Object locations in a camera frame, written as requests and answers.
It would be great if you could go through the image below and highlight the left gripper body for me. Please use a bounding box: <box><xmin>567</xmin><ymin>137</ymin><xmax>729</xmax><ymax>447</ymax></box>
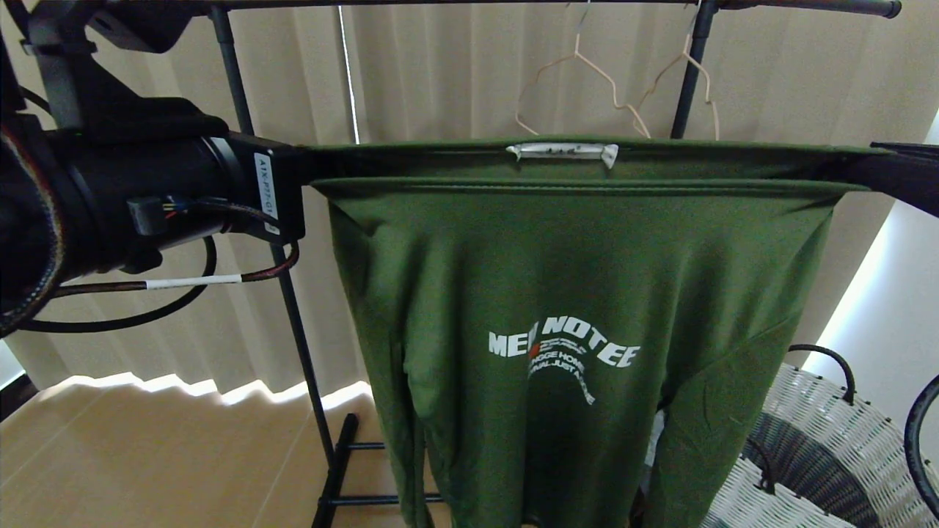
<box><xmin>57</xmin><ymin>131</ymin><xmax>309</xmax><ymax>276</ymax></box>

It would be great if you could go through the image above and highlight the green printed shirt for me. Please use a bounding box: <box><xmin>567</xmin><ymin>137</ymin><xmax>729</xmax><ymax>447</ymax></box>
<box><xmin>304</xmin><ymin>135</ymin><xmax>894</xmax><ymax>528</ymax></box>

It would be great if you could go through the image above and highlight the pink clothes hanger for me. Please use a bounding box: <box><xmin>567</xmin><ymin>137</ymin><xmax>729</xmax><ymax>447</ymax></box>
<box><xmin>634</xmin><ymin>0</ymin><xmax>722</xmax><ymax>142</ymax></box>
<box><xmin>514</xmin><ymin>0</ymin><xmax>653</xmax><ymax>141</ymax></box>

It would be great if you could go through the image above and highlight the black clothes rack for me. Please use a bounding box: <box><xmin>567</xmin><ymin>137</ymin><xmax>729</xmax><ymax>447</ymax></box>
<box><xmin>103</xmin><ymin>0</ymin><xmax>902</xmax><ymax>528</ymax></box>

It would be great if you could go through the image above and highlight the white laundry basket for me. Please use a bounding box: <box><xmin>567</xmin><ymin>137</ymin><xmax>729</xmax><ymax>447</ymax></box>
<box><xmin>699</xmin><ymin>342</ymin><xmax>939</xmax><ymax>528</ymax></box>

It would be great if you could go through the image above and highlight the beige curtain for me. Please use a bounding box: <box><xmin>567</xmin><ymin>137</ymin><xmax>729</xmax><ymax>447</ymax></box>
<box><xmin>0</xmin><ymin>0</ymin><xmax>939</xmax><ymax>413</ymax></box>

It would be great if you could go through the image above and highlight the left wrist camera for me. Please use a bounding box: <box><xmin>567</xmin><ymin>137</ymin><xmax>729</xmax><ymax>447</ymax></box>
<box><xmin>22</xmin><ymin>0</ymin><xmax>230</xmax><ymax>144</ymax></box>

